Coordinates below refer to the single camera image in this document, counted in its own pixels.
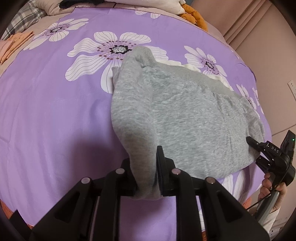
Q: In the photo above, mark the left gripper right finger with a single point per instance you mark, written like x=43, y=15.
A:
x=205, y=207

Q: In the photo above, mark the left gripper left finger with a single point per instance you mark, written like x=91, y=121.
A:
x=90, y=210

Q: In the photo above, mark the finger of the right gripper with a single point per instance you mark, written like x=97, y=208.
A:
x=266, y=165
x=254, y=144

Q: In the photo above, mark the grey sweatshirt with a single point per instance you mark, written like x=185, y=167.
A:
x=200, y=123

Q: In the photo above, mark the right hand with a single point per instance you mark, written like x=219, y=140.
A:
x=266, y=188

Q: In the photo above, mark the purple floral bedsheet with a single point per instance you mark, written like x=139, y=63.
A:
x=56, y=130

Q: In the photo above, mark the orange knit garment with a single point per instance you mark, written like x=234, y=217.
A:
x=194, y=17

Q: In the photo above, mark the cream fleece garment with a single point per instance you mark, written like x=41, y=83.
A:
x=171, y=6

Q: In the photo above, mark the orange folded cloth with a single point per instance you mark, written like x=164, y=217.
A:
x=18, y=40

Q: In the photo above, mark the pink folded cloth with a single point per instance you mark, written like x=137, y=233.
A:
x=5, y=45

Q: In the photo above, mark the plaid grey shirt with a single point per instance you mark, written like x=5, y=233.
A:
x=28, y=15

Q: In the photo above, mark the beige pillow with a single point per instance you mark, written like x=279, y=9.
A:
x=51, y=7

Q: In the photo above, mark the dark navy garment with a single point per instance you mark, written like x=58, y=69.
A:
x=69, y=3

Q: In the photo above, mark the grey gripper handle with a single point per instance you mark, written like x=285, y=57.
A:
x=264, y=207

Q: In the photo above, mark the white wall socket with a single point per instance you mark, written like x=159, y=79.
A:
x=292, y=87

